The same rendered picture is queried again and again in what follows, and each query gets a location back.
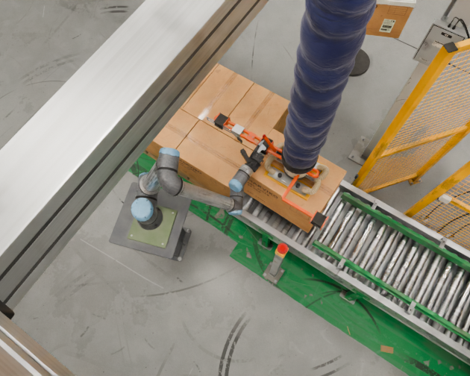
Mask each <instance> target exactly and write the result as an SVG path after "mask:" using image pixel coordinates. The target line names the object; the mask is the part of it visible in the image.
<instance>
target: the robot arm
mask: <svg viewBox="0 0 470 376"><path fill-rule="evenodd" d="M263 142H264V140H263V141H261V142H260V143H259V144H258V145H257V147H256V148H255V149H254V151H253V152H252V153H251V155H250V157H248V155H247V153H246V151H245V149H244V148H243V149H241V150H240V153H241V155H242V156H243V157H244V159H245V161H246V163H245V164H242V165H241V167H240V168H239V170H238V171H237V172H236V174H235V175H234V176H233V178H232V179H231V180H230V182H229V184H228V185H229V187H230V198H229V197H227V196H224V195H221V194H218V193H216V192H212V191H209V190H208V189H204V188H201V187H198V186H196V185H193V184H189V183H187V182H185V181H183V179H182V178H180V177H178V164H179V157H180V152H179V151H178V150H176V149H174V148H161V149H160V151H159V157H158V158H157V160H156V162H155V164H154V165H153V166H152V168H151V170H150V171H149V172H147V173H146V172H143V173H141V174H140V175H139V177H138V183H137V192H136V197H135V201H134V202H133V204H132V205H131V213H132V215H133V217H134V218H135V219H136V220H137V222H138V224H139V226H140V227H141V228H143V229H145V230H154V229H155V228H157V227H159V226H160V224H161V222H162V221H163V214H162V211H161V210H160V208H159V207H157V206H156V205H157V194H158V192H159V191H160V188H161V187H162V189H163V190H164V191H165V192H166V193H167V194H169V195H172V196H177V195H181V196H183V197H186V198H190V199H192V200H195V201H199V202H202V203H205V204H209V205H211V206H214V207H218V208H221V209H223V210H226V211H228V214H229V215H232V216H238V215H241V214H242V203H243V193H244V186H245V184H246V182H247V181H248V179H249V178H250V177H251V175H252V174H253V173H254V172H256V171H257V169H258V168H259V166H261V164H262V163H263V161H264V160H263V158H264V156H263V155H265V154H263V153H261V151H262V150H264V151H265V150H266V147H265V146H264V145H263ZM261 162H262V163H261ZM260 163H261V164H260Z"/></svg>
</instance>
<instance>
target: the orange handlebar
mask: <svg viewBox="0 0 470 376"><path fill-rule="evenodd" d="M228 124H230V125H232V126H235V123H233V122H231V121H228ZM243 132H244V133H246V134H247V135H248V136H246V135H244V134H240V137H242V138H244V139H245V140H246V141H248V142H250V143H253V144H255V145H257V144H258V142H256V141H254V140H255V139H256V140H259V141H260V139H261V138H260V137H258V136H257V135H256V134H254V133H252V132H249V131H247V130H246V129H244V131H243ZM274 147H275V148H276V150H277V151H279V152H280V153H282V149H280V148H278V147H276V146H275V145H274ZM268 153H270V154H273V155H274V156H276V157H278V158H280V159H281V155H279V154H277V153H276V152H274V151H272V150H270V149H269V150H268ZM312 171H314V172H316V175H314V174H313V173H312V172H308V173H306V174H308V175H309V176H311V177H313V178H317V177H318V176H320V171H319V170H318V169H315V168H313V169H312ZM299 176H300V175H297V176H295V177H294V178H293V180H292V182H291V183H290V185H289V186H288V187H287V189H286V191H285V192H284V194H283V195H282V196H281V198H282V201H284V202H285V203H287V204H289V205H290V206H292V207H294V208H295V209H297V210H299V211H301V212H302V213H304V214H305V215H307V216H309V217H310V218H312V217H313V214H312V213H310V212H308V211H306V210H305V209H303V208H302V207H299V206H298V205H297V204H295V203H293V202H291V201H290V200H288V199H286V196H287V194H288V193H289V191H290V190H291V189H292V187H293V185H294V184H295V182H296V181H297V179H298V177H299Z"/></svg>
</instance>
